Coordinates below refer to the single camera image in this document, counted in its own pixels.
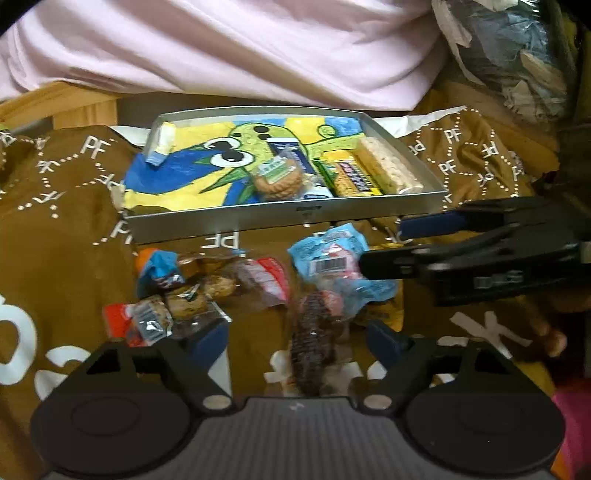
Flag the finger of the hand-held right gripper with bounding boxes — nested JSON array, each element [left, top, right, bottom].
[[400, 196, 578, 240], [359, 227, 580, 280]]

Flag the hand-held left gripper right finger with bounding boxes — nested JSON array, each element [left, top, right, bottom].
[[361, 320, 536, 413]]

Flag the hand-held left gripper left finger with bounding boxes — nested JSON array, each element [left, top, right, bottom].
[[60, 319, 234, 412]]

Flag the red-ended cookie packet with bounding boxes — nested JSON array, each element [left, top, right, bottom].
[[102, 286, 232, 348]]

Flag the light blue snack packet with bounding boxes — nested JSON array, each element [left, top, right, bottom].
[[287, 223, 399, 315]]

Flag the dark chocolate bar packet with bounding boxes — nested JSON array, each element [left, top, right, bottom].
[[290, 290, 348, 398]]

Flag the clear rice cracker packet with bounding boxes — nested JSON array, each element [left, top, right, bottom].
[[355, 136, 424, 195]]

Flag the clear red label packet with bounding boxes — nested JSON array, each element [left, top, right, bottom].
[[233, 257, 291, 309]]

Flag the blue-ended cookie packet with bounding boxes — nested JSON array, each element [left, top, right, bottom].
[[137, 250, 236, 298]]

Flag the yellow snack bar packet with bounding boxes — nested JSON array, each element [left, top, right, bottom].
[[318, 158, 384, 198]]

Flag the dark blue stick packet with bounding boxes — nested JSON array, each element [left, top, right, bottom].
[[268, 141, 334, 200]]

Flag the grey metal tray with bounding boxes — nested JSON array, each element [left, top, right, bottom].
[[124, 107, 451, 245]]

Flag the round biscuit packet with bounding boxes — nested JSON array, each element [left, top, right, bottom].
[[252, 156, 309, 202]]

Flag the person's right hand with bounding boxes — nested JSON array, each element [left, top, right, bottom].
[[522, 296, 570, 360]]

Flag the colourful cartoon towel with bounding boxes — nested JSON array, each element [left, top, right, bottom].
[[124, 115, 370, 214]]

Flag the brown printed blanket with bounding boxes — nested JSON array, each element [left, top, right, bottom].
[[0, 76, 591, 480]]

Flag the plastic bag of items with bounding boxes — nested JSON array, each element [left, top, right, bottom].
[[431, 0, 583, 123]]

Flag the pink bed sheet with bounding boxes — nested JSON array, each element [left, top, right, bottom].
[[0, 0, 444, 112]]

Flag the wooden bed frame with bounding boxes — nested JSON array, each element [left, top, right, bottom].
[[0, 80, 118, 131]]

